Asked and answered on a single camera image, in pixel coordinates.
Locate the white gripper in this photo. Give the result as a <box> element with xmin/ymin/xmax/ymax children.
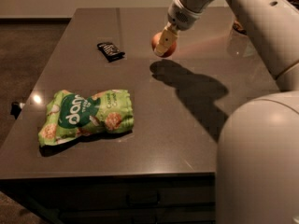
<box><xmin>154</xmin><ymin>0</ymin><xmax>203</xmax><ymax>56</ymax></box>

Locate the red apple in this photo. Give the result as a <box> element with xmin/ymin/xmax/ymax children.
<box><xmin>151</xmin><ymin>32</ymin><xmax>177</xmax><ymax>58</ymax></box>

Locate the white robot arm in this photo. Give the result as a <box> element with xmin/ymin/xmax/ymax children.
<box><xmin>152</xmin><ymin>0</ymin><xmax>299</xmax><ymax>224</ymax></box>

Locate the black rxbar chocolate bar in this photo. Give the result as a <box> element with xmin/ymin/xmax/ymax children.
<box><xmin>97</xmin><ymin>42</ymin><xmax>125</xmax><ymax>63</ymax></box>

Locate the glass jar with black lid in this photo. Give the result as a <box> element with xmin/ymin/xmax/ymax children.
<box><xmin>233</xmin><ymin>20</ymin><xmax>247</xmax><ymax>35</ymax></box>

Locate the green snack chip bag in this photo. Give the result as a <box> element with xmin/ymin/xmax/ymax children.
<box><xmin>38</xmin><ymin>90</ymin><xmax>134</xmax><ymax>147</ymax></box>

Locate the black object beside counter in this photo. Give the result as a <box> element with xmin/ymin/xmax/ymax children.
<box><xmin>10</xmin><ymin>102</ymin><xmax>25</xmax><ymax>119</ymax></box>

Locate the black drawer handle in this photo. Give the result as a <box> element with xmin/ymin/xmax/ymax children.
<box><xmin>126</xmin><ymin>191</ymin><xmax>161</xmax><ymax>207</ymax></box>

